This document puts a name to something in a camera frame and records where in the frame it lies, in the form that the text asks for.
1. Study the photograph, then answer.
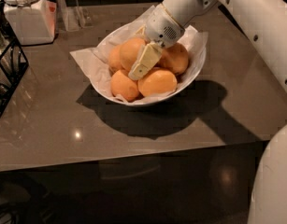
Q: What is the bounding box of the clear acrylic stand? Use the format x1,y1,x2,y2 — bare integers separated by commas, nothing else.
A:
56,0,93,32

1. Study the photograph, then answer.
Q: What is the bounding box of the white paper liner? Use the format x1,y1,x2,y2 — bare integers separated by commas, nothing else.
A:
69,5,209,105

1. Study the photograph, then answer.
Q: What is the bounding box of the black wire rack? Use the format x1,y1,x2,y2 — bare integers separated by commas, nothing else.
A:
0,0,29,118

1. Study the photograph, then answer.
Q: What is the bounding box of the orange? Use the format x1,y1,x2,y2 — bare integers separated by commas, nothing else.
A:
158,43,189,76
138,67,178,97
120,37,146,71
110,70,139,102
108,45,122,73

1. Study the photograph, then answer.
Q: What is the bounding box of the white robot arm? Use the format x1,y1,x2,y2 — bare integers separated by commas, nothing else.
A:
129,0,287,224

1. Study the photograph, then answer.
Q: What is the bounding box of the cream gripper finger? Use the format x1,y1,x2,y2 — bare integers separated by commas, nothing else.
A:
128,42,163,80
135,25,147,40

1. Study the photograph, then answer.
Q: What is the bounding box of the white lidded canister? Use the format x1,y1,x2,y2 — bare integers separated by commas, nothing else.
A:
4,0,56,46

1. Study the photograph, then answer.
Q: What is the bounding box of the white ceramic bowl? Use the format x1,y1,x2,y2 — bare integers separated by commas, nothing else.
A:
90,19,208,107

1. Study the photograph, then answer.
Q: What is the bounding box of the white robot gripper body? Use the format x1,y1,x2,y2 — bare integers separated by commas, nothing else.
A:
144,4,185,49

